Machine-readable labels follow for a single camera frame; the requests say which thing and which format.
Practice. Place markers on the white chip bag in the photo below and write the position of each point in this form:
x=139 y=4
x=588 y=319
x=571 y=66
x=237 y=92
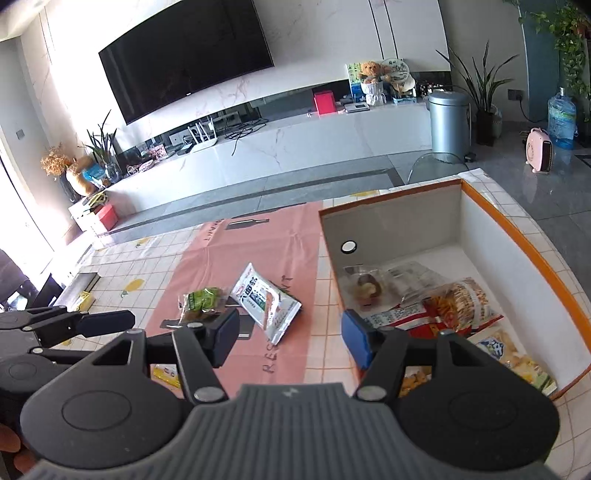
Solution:
x=508 y=355

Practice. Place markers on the white television console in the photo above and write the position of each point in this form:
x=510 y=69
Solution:
x=277 y=143

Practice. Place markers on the clear peanut snack packet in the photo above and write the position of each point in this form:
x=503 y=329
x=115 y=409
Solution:
x=413 y=383

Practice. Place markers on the black television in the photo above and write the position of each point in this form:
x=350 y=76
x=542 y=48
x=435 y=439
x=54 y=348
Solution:
x=184 y=50

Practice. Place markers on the blue water jug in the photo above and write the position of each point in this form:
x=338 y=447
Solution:
x=562 y=120

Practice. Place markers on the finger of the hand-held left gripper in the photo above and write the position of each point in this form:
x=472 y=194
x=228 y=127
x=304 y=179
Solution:
x=32 y=318
x=101 y=325

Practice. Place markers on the green snack packet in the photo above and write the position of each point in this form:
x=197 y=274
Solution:
x=203 y=300

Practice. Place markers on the pink placemat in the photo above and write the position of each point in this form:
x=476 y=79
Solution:
x=240 y=249

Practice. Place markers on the red foil snack packet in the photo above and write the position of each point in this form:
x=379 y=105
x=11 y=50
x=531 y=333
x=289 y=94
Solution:
x=429 y=326

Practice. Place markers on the clear pastry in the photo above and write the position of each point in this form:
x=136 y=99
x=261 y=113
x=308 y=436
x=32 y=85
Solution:
x=367 y=286

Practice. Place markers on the red yellow noodle snack packet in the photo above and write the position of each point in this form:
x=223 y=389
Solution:
x=461 y=300

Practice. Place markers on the orange storage box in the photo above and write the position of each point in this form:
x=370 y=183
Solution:
x=415 y=221

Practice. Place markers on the black chair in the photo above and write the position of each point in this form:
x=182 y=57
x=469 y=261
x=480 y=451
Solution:
x=18 y=277

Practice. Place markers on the clear plastic packet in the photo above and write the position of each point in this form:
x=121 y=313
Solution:
x=411 y=277

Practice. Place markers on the person's left hand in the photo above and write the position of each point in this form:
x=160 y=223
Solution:
x=9 y=441

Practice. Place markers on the small kitchen scale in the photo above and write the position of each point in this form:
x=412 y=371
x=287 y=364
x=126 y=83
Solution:
x=356 y=107

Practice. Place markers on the potted plant with long leaves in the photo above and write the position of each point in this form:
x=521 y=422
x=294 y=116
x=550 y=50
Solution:
x=485 y=124

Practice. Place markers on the green plant in vase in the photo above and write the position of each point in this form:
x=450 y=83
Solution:
x=104 y=147

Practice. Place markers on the wall socket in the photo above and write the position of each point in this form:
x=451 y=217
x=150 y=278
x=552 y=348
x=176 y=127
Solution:
x=515 y=95

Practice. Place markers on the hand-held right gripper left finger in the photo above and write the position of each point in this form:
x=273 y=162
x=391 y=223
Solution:
x=226 y=334

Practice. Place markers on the teddy bear bouquet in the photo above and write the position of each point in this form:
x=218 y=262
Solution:
x=369 y=71

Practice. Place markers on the round paper fan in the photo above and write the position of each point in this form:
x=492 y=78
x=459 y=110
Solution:
x=399 y=71

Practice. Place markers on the white router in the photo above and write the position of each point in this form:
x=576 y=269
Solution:
x=203 y=143

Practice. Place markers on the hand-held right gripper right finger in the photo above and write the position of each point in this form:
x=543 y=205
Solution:
x=355 y=341

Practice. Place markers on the red box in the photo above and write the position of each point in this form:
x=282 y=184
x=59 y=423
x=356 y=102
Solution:
x=324 y=102
x=107 y=217

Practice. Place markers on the dried flowers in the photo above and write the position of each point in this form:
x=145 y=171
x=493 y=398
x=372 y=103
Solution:
x=55 y=161

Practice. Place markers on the hanging vine plant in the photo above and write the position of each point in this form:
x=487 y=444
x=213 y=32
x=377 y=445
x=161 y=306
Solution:
x=568 y=37

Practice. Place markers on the silver trash can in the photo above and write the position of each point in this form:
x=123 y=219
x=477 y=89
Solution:
x=448 y=124

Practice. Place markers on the clear plastic chair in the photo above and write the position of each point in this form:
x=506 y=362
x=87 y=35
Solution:
x=429 y=166

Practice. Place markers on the white packet with green print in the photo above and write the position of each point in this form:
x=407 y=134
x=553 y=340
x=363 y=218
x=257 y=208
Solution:
x=265 y=304

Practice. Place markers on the brown teddy bear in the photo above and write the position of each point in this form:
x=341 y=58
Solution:
x=81 y=180

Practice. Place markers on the pink heater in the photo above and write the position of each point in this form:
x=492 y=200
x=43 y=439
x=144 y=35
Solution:
x=538 y=150

